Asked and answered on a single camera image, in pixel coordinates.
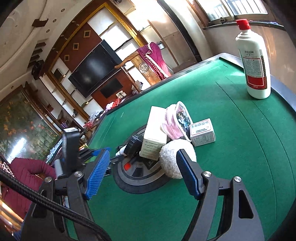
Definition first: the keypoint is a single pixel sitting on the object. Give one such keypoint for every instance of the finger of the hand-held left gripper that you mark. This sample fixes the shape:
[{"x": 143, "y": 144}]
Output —
[{"x": 86, "y": 156}]

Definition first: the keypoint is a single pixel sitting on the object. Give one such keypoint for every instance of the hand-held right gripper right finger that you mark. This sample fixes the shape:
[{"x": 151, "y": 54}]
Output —
[{"x": 187, "y": 173}]

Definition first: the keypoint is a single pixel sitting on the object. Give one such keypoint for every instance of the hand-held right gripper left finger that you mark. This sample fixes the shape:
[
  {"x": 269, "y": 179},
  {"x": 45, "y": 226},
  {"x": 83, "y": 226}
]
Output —
[{"x": 97, "y": 171}]

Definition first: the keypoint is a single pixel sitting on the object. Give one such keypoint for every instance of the white fluffy ball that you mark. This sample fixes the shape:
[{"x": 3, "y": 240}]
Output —
[{"x": 171, "y": 160}]

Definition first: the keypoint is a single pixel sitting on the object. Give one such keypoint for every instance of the person's left forearm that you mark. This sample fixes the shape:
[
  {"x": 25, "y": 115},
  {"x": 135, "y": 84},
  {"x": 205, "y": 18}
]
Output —
[{"x": 25, "y": 171}]

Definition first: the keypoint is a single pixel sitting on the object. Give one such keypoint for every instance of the white dropper bottle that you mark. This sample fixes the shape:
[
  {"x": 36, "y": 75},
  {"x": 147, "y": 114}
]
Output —
[{"x": 120, "y": 150}]

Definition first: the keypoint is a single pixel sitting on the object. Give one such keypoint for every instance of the low wooden TV cabinet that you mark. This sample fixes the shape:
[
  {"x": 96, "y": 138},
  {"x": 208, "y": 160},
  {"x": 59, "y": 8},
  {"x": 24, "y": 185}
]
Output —
[{"x": 99, "y": 115}]

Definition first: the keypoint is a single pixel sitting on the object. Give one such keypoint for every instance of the small white medicine box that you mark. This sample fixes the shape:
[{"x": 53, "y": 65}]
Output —
[{"x": 203, "y": 134}]

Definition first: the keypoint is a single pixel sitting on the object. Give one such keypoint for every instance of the round grey table dial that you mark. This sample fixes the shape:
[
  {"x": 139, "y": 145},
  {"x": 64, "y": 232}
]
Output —
[{"x": 138, "y": 183}]

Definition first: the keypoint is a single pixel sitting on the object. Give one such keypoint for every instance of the pink-edged clear pouch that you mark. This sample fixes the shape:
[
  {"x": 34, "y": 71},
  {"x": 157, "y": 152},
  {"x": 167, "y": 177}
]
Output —
[{"x": 175, "y": 120}]

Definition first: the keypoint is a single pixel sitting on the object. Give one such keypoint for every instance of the large pale medicine box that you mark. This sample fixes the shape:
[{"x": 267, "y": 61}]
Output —
[{"x": 153, "y": 129}]

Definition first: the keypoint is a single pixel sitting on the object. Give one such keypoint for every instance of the small cardboard box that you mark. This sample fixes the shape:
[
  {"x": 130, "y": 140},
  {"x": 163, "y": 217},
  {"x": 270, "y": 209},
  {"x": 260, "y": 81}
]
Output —
[{"x": 137, "y": 87}]

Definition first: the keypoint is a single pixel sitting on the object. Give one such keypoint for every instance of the wooden armchair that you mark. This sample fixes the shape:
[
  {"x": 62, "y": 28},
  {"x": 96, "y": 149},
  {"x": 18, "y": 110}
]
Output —
[{"x": 145, "y": 69}]

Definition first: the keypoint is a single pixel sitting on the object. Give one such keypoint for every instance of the maroon fringed cloth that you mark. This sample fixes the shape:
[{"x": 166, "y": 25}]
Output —
[{"x": 157, "y": 58}]

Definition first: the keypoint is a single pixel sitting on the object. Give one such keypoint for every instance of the white liquor bottle red cap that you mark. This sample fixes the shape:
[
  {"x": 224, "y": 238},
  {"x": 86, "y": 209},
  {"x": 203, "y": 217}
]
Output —
[{"x": 254, "y": 58}]

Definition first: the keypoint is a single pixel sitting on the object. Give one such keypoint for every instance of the white tower air conditioner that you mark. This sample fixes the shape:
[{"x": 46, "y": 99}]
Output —
[{"x": 185, "y": 27}]

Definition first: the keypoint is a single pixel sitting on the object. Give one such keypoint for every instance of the large window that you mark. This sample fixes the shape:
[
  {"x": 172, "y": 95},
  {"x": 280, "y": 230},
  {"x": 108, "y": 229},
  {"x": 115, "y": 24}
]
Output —
[{"x": 219, "y": 9}]

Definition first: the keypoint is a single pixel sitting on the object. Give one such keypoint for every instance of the floral wall painting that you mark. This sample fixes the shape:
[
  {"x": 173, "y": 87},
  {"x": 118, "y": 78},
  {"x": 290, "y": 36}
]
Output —
[{"x": 18, "y": 120}]

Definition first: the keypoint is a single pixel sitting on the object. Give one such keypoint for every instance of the white wall sockets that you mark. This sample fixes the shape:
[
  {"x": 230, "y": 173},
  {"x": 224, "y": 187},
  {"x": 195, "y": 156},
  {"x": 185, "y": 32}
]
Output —
[{"x": 120, "y": 95}]

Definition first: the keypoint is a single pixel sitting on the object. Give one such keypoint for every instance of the black wall panel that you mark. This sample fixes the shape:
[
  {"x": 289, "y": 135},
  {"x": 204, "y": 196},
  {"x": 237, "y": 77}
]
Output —
[{"x": 111, "y": 88}]

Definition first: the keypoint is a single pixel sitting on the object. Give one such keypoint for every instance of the black wall television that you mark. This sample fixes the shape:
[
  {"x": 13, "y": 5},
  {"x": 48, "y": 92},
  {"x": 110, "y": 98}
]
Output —
[{"x": 92, "y": 67}]

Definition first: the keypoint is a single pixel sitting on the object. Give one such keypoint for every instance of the black wall speaker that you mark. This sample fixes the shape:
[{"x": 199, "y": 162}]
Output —
[{"x": 37, "y": 69}]

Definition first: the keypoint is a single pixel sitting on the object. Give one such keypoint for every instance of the gold-framed wall shelf unit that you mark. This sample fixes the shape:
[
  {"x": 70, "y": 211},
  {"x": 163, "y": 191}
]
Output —
[{"x": 111, "y": 30}]

